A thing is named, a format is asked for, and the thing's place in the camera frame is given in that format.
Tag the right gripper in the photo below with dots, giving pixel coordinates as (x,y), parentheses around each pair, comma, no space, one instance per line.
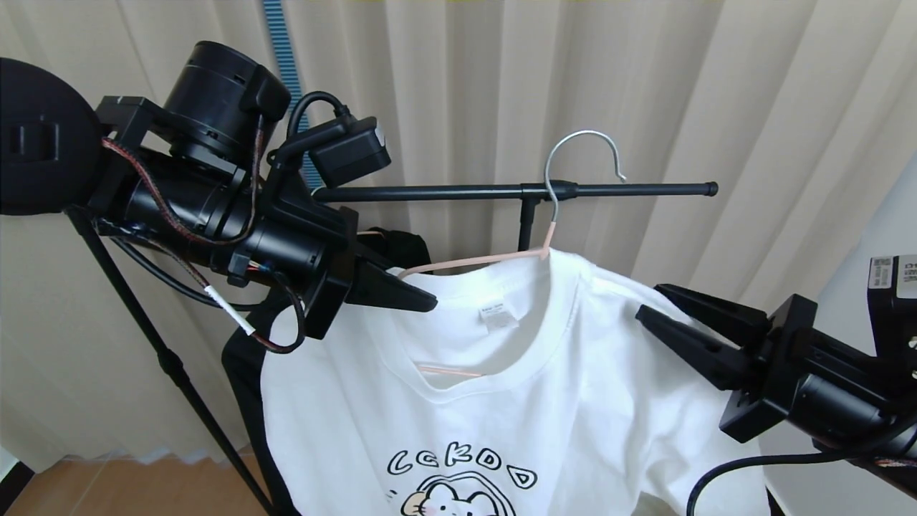
(831,401)

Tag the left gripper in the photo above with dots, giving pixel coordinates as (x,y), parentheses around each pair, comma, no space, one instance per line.
(286,244)

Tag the white garment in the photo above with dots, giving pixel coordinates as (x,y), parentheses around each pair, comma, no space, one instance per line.
(573,430)

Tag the black garment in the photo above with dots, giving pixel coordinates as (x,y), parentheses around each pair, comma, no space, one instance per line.
(243,401)

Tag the black clothes rack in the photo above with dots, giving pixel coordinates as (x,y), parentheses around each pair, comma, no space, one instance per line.
(645,189)

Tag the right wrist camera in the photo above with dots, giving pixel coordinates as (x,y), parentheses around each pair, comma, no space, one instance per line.
(892,308)

